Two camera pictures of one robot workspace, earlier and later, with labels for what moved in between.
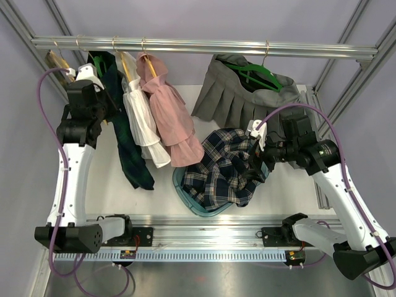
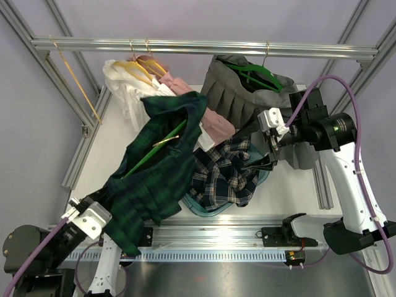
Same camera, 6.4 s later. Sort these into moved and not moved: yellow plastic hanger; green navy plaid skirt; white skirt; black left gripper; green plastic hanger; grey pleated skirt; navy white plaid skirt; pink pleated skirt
Moved: yellow plastic hanger; pink pleated skirt; white skirt; green navy plaid skirt; black left gripper
Not moved: grey pleated skirt; navy white plaid skirt; green plastic hanger
